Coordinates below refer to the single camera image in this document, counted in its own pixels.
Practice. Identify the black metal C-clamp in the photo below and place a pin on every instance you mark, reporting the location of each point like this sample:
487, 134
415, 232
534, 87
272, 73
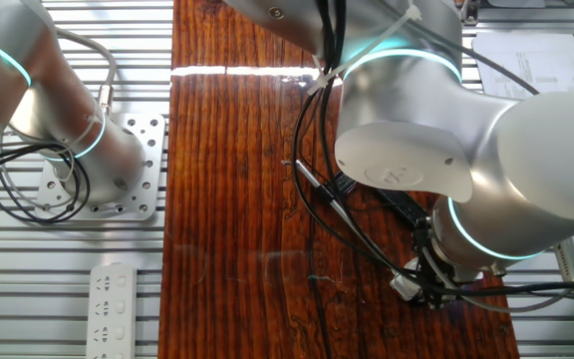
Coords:
401, 204

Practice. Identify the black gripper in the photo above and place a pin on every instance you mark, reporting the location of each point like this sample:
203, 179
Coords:
441, 274

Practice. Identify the brown wooden board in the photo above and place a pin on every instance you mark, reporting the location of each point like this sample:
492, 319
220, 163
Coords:
242, 199

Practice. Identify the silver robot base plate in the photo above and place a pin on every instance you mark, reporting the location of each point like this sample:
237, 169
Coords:
150, 149

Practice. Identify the white power strip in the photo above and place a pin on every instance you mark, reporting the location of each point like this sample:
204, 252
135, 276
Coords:
112, 309

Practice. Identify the white lamp socket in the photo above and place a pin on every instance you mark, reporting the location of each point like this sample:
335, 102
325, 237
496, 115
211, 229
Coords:
401, 288

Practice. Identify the printed paper sheets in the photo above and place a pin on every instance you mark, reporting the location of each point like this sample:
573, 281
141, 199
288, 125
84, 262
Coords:
531, 65

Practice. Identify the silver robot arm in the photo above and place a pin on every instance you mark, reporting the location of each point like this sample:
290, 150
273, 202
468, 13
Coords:
416, 109

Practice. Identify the white zip tie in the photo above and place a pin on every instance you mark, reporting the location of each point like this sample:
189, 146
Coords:
317, 85

